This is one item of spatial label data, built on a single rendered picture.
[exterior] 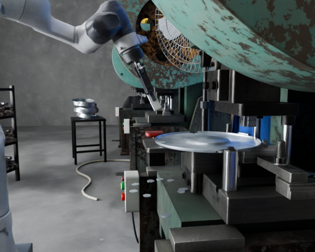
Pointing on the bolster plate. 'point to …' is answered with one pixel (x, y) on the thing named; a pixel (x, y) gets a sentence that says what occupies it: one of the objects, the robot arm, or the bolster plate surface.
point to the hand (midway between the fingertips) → (154, 101)
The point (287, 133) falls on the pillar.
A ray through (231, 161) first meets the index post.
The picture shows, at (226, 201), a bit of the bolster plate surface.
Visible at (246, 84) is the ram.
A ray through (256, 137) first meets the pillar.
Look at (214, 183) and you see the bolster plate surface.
